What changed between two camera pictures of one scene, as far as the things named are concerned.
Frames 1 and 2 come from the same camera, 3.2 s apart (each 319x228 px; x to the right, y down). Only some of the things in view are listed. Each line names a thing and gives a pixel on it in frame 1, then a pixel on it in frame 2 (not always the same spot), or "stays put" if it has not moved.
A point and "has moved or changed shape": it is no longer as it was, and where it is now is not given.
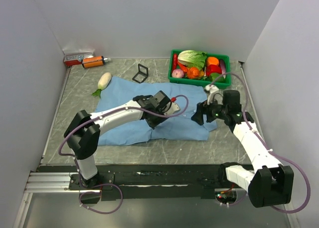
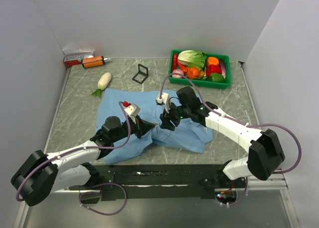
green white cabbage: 192,58 stays put
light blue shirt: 114,91 has moved or changed shape
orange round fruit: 212,60 stays put
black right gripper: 203,108 -> 166,123
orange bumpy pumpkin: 193,72 stays put
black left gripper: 153,124 -> 141,127
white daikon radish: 103,82 stays put
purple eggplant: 223,65 stays put
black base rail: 158,182 stays put
